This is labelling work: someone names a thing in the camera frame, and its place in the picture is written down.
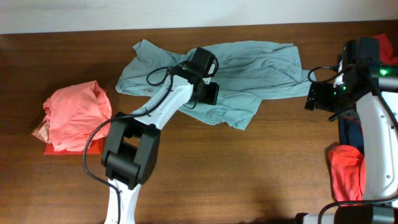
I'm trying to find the light grey-blue t-shirt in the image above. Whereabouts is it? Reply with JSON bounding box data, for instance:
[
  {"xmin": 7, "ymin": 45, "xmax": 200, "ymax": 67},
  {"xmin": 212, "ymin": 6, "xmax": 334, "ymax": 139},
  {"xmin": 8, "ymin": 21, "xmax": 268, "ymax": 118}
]
[{"xmin": 116, "ymin": 40, "xmax": 311, "ymax": 130}]

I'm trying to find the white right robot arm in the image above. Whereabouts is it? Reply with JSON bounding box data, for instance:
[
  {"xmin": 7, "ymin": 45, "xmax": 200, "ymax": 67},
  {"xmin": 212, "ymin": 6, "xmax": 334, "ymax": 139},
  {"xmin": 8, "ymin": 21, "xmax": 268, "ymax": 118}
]
[{"xmin": 294, "ymin": 37, "xmax": 397, "ymax": 224}]

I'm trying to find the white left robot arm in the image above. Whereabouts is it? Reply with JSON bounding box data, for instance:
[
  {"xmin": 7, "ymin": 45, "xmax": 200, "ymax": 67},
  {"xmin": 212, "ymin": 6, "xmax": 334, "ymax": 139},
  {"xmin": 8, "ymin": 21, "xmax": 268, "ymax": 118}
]
[{"xmin": 101, "ymin": 62, "xmax": 219, "ymax": 223}]

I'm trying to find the navy blue garment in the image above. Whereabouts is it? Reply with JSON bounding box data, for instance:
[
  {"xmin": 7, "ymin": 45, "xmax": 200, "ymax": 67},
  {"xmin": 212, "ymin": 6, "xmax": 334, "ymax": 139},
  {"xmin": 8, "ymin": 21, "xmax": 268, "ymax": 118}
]
[{"xmin": 338, "ymin": 118, "xmax": 364, "ymax": 154}]

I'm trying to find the orange-red crumpled garment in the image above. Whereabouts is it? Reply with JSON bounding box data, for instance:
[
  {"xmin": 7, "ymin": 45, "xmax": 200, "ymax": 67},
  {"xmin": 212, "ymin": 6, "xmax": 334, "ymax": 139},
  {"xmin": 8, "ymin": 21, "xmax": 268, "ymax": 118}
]
[{"xmin": 328, "ymin": 145, "xmax": 366, "ymax": 202}]

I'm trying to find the red printed t-shirt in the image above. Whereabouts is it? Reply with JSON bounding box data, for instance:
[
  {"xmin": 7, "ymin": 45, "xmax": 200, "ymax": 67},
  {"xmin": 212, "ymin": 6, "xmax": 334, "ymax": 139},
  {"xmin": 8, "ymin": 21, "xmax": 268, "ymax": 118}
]
[{"xmin": 373, "ymin": 34, "xmax": 397, "ymax": 65}]

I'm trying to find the folded red shirt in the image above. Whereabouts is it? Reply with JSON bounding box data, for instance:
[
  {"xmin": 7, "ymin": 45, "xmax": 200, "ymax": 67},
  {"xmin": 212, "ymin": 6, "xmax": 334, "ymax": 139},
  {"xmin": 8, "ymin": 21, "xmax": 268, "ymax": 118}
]
[{"xmin": 43, "ymin": 138, "xmax": 104, "ymax": 156}]

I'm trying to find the folded pink shirt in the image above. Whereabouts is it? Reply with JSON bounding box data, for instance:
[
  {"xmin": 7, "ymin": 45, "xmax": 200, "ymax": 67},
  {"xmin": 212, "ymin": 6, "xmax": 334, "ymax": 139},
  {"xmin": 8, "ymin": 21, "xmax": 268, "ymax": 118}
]
[{"xmin": 32, "ymin": 81, "xmax": 112, "ymax": 156}]

